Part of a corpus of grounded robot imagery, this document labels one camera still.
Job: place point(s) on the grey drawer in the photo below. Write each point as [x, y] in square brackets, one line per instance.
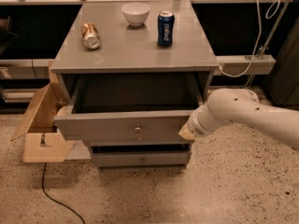
[145, 155]
[130, 109]

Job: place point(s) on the white plate in box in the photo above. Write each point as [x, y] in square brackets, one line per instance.
[62, 111]

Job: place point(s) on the grey lower drawer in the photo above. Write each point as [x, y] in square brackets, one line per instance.
[145, 155]

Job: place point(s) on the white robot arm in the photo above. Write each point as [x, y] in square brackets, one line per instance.
[227, 106]

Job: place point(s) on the grey drawer cabinet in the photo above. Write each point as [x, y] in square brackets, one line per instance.
[135, 50]

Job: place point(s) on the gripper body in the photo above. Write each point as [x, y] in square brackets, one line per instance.
[196, 126]

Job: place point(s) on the blue pepsi can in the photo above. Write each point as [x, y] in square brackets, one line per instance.
[165, 21]

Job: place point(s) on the grey top drawer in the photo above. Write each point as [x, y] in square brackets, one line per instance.
[130, 109]

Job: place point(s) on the white ceramic bowl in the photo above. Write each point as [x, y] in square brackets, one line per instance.
[136, 13]

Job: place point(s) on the lying golden can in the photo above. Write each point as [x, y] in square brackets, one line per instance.
[90, 35]

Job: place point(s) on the metal slanted pole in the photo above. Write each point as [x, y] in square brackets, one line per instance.
[259, 55]

